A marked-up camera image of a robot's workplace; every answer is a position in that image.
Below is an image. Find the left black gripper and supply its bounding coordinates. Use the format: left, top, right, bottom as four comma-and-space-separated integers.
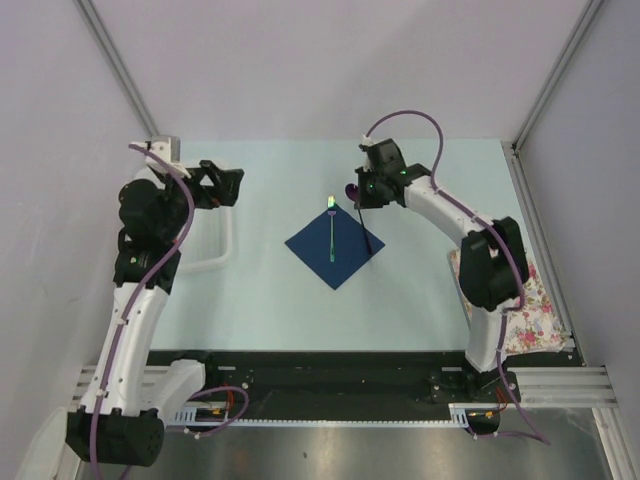
155, 160, 243, 242

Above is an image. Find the purple metal spoon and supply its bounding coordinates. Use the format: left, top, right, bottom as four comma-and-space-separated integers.
345, 183, 373, 257

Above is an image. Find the iridescent metal fork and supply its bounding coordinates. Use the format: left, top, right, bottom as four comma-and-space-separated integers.
327, 195, 336, 262

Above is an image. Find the dark blue paper napkin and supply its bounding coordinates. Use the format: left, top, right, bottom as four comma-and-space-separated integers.
285, 206, 385, 290

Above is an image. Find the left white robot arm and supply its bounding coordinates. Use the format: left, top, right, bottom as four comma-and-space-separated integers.
66, 136, 245, 476

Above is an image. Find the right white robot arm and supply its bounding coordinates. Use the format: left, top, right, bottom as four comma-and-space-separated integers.
351, 138, 529, 401

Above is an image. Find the white plastic basket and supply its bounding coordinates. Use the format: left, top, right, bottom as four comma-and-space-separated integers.
177, 207, 234, 275

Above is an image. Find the floral plastic tray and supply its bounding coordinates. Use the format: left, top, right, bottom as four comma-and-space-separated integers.
447, 248, 573, 356

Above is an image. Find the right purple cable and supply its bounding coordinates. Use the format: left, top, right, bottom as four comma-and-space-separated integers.
363, 110, 551, 446

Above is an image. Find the purple cable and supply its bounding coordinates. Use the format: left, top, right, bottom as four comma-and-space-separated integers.
89, 142, 250, 480
363, 110, 551, 446

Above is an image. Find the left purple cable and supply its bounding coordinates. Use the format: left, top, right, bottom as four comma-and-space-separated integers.
89, 142, 250, 480

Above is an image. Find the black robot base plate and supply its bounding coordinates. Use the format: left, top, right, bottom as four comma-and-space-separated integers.
147, 350, 584, 431

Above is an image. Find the white slotted cable duct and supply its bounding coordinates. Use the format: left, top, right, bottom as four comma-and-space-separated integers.
167, 405, 199, 425

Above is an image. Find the aluminium frame rail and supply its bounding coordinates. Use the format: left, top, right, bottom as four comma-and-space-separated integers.
70, 366, 617, 409

